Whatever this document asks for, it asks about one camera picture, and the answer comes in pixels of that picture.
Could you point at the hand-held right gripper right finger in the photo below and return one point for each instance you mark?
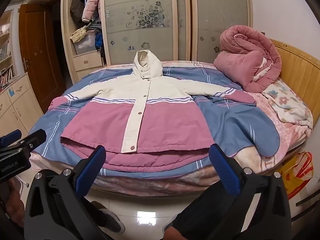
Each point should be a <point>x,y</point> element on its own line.
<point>225,170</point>

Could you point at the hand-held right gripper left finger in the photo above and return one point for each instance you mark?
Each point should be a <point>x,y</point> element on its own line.
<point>91,170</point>

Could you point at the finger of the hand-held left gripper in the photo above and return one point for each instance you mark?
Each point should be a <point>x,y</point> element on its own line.
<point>35,138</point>
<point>11,135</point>

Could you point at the pink and white hooded jacket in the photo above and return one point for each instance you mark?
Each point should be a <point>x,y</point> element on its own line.
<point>162,120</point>

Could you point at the grey clothes pile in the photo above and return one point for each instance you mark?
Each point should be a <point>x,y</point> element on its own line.
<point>94,27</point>

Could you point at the person's left hand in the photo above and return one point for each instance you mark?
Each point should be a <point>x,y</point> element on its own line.
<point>16,200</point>

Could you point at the cream bookshelf cabinet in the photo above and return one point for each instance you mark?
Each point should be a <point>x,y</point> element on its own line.
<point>17,105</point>

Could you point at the blue sticker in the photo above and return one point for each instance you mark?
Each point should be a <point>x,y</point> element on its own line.
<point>11,92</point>

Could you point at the person's leg in black trousers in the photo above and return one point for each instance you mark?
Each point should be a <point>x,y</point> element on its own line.
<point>200,212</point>

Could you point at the blue plaid bedsheet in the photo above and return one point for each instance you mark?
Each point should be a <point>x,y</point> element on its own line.
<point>237,120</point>

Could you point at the person's grey shoe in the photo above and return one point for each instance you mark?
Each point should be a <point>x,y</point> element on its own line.
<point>111,218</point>

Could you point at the row of books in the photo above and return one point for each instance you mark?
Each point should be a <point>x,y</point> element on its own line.
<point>5,77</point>

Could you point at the pink floral bed cover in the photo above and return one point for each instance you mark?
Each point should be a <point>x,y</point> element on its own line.
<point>287,135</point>

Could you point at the yellow and red plastic bag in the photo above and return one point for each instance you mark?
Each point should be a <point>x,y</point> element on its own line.
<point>297,172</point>

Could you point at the brown wooden door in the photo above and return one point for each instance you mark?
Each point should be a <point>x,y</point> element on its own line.
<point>42,55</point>

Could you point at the cream wardrobe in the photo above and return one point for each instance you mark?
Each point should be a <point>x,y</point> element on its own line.
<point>68,55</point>

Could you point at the white flower print blanket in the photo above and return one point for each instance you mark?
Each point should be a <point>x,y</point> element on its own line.
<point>285,100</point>

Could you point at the cream wardrobe drawer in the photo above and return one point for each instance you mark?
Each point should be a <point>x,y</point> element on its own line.
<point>87,61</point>

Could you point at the translucent storage box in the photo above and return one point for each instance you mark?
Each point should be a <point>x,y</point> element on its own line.
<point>86,45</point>

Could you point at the cream cloth bag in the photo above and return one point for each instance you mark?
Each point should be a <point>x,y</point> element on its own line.
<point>80,33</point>

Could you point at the blue cloth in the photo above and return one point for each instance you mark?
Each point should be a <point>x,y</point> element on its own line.
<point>98,41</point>

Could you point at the rolled pink quilt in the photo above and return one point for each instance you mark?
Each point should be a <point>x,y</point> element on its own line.
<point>240,55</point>

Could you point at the wooden headboard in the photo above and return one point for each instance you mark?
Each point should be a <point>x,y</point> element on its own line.
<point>297,62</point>

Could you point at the hanging dark jacket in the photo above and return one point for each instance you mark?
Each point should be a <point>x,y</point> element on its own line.
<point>77,7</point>

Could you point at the frosted flower sliding wardrobe door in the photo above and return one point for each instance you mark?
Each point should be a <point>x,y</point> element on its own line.
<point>140,40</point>
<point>220,10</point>

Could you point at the hanging pink puffer jacket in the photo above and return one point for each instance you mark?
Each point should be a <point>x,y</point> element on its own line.
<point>91,5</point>

